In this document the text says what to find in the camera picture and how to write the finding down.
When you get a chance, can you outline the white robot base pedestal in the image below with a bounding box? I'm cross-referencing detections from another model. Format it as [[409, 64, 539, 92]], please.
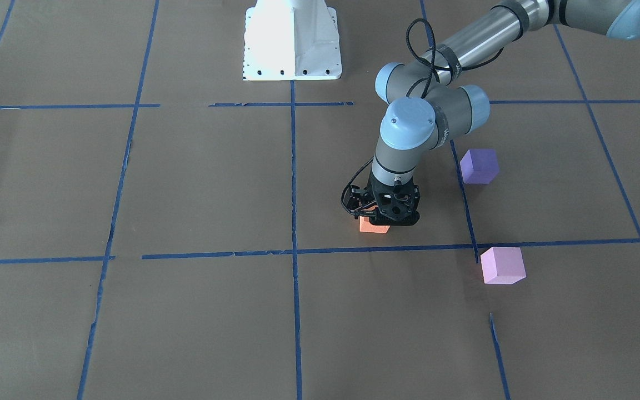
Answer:
[[242, 1, 343, 81]]

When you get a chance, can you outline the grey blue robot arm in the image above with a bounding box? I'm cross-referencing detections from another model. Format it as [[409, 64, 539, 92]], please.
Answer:
[[340, 1, 640, 226]]

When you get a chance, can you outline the pink foam cube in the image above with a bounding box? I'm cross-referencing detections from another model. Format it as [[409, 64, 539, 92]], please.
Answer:
[[480, 247, 527, 284]]

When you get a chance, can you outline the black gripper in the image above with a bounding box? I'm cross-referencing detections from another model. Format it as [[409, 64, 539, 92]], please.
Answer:
[[350, 173, 420, 226]]

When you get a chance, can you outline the purple foam cube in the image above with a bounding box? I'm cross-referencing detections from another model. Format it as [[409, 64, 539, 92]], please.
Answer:
[[459, 148, 500, 184]]

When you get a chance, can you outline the orange foam cube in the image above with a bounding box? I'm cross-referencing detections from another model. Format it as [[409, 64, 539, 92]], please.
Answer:
[[359, 216, 391, 234]]

